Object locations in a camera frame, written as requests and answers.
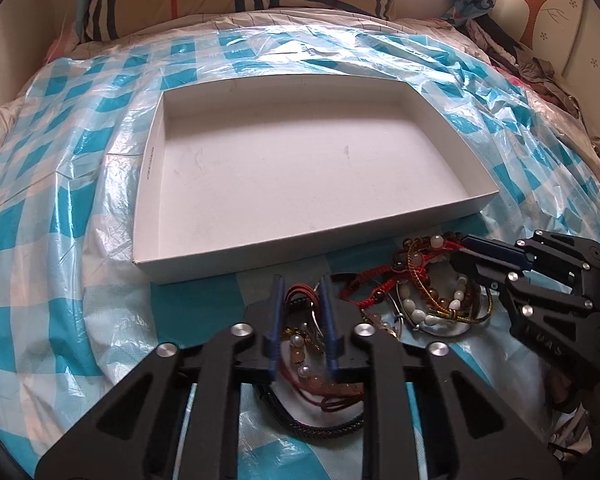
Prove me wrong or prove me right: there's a red cord bead bracelet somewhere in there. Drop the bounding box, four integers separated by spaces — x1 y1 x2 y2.
279 364 366 413

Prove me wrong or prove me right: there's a pile of dark clothes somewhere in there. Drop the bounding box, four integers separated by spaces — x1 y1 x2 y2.
458 15 581 119

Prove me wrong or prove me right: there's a brown wooden bead bracelet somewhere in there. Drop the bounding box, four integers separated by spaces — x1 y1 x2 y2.
392 231 464 281

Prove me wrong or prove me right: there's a white shallow cardboard box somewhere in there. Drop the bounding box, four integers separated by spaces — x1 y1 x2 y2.
132 74 498 284

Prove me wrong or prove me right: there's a silver bangle bracelet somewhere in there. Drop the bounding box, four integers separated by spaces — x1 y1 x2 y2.
386 288 474 338

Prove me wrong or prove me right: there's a tree decorated headboard panel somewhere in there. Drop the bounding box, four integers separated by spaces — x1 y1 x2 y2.
488 0 600 82

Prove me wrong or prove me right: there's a black braided leather bracelet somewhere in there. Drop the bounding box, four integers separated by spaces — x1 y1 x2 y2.
258 268 366 442

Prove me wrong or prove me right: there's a white bead bracelet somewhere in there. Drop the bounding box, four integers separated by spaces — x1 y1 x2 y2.
396 234 470 328

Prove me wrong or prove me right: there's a blue white checkered plastic sheet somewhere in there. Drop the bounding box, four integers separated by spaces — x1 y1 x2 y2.
0 22 600 472

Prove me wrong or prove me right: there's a red braided rope bracelet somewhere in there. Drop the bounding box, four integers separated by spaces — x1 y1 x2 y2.
339 238 464 311

